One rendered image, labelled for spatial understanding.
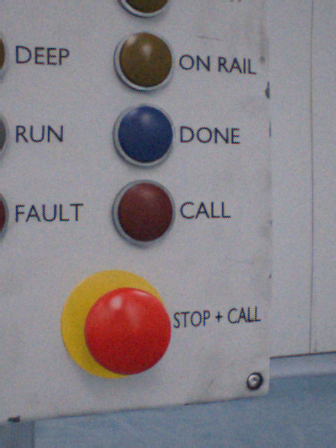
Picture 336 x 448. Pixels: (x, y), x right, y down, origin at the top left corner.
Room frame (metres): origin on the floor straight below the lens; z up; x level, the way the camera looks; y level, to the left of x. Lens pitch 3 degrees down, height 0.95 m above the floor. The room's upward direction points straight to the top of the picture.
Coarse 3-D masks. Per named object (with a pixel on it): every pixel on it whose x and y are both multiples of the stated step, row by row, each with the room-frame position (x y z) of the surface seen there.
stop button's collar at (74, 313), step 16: (96, 272) 0.39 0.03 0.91; (112, 272) 0.39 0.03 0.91; (128, 272) 0.40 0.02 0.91; (80, 288) 0.39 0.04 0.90; (96, 288) 0.39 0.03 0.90; (112, 288) 0.39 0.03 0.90; (144, 288) 0.40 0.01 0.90; (64, 304) 0.39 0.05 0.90; (80, 304) 0.39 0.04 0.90; (64, 320) 0.38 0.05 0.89; (80, 320) 0.39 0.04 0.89; (176, 320) 0.41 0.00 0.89; (256, 320) 0.42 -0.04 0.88; (64, 336) 0.38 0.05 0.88; (80, 336) 0.39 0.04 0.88; (80, 352) 0.39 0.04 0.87; (96, 368) 0.39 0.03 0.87
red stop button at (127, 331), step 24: (120, 288) 0.37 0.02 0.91; (96, 312) 0.37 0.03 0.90; (120, 312) 0.37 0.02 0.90; (144, 312) 0.37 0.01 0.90; (96, 336) 0.36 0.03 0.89; (120, 336) 0.37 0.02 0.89; (144, 336) 0.37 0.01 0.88; (168, 336) 0.38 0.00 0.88; (96, 360) 0.37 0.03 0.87; (120, 360) 0.37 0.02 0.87; (144, 360) 0.37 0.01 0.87
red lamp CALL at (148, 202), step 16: (128, 192) 0.39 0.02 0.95; (144, 192) 0.39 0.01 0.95; (160, 192) 0.40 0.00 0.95; (128, 208) 0.39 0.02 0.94; (144, 208) 0.39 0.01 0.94; (160, 208) 0.40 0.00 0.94; (128, 224) 0.39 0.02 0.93; (144, 224) 0.39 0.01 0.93; (160, 224) 0.40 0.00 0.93; (144, 240) 0.40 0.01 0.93
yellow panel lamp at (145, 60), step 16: (144, 32) 0.40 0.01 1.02; (128, 48) 0.39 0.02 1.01; (144, 48) 0.39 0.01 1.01; (160, 48) 0.40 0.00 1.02; (128, 64) 0.39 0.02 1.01; (144, 64) 0.39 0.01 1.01; (160, 64) 0.40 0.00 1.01; (128, 80) 0.39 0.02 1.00; (144, 80) 0.39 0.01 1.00; (160, 80) 0.40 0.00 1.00
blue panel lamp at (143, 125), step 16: (128, 112) 0.39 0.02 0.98; (144, 112) 0.39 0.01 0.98; (160, 112) 0.40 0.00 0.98; (128, 128) 0.39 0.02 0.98; (144, 128) 0.39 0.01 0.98; (160, 128) 0.40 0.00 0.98; (128, 144) 0.39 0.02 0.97; (144, 144) 0.39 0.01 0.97; (160, 144) 0.40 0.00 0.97; (144, 160) 0.39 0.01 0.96
